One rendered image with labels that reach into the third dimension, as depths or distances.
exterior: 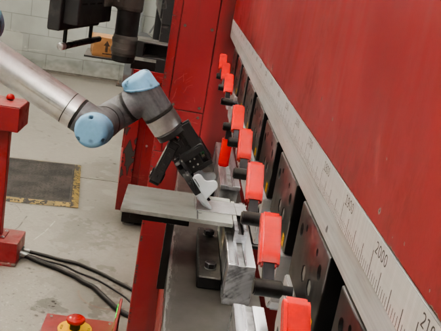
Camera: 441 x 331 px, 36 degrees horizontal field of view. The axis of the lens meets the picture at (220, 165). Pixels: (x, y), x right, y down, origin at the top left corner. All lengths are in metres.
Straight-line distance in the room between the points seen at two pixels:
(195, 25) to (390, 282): 2.05
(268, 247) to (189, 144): 0.93
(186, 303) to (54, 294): 1.89
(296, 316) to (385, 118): 0.17
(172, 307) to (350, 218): 0.94
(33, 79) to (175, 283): 0.54
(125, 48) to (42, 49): 5.82
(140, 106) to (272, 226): 0.90
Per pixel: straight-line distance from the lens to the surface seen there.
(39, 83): 1.52
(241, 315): 1.27
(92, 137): 1.48
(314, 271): 0.64
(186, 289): 1.54
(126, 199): 1.66
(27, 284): 3.41
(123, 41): 3.01
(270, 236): 0.73
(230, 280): 1.48
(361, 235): 0.52
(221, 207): 1.70
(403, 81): 0.49
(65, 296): 3.32
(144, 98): 1.58
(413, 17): 0.49
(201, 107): 2.49
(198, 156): 1.62
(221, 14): 2.44
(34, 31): 8.79
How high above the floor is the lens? 1.56
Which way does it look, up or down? 16 degrees down
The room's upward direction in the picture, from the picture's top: 10 degrees clockwise
